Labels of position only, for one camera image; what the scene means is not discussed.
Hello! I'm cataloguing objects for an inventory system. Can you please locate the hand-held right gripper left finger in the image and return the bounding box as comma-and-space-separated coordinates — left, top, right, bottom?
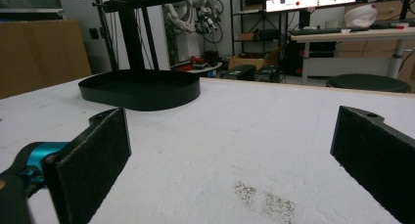
41, 107, 132, 224

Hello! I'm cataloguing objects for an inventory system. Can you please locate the brown cardboard box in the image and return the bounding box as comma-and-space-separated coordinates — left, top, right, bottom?
227, 46, 284, 71

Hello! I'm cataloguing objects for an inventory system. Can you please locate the black oval tray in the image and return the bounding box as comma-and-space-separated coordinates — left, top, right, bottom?
77, 68, 202, 112

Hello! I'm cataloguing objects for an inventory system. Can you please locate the black metal stand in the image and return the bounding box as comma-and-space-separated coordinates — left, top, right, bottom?
0, 0, 189, 71

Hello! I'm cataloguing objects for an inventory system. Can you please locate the black metal shelf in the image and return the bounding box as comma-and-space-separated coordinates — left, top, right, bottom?
229, 0, 292, 57

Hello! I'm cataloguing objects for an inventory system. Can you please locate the black round stool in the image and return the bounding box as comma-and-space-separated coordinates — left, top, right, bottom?
326, 73, 412, 94

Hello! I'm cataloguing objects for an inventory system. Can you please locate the red and black tool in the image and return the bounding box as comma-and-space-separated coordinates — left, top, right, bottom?
174, 55, 209, 72

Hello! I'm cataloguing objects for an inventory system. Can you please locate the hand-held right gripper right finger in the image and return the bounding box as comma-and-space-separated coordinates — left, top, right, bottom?
330, 105, 415, 224

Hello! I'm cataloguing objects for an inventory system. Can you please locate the white desk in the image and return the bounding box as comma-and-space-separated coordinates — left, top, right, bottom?
289, 27, 415, 86

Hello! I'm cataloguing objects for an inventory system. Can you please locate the black equipment case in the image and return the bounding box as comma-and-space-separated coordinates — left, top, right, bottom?
254, 65, 282, 84
219, 64, 257, 82

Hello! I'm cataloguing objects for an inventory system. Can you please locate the black keyboard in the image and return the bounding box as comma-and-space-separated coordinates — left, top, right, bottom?
289, 26, 344, 36

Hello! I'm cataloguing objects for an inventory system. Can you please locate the white cap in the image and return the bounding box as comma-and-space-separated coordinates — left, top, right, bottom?
344, 4, 379, 29

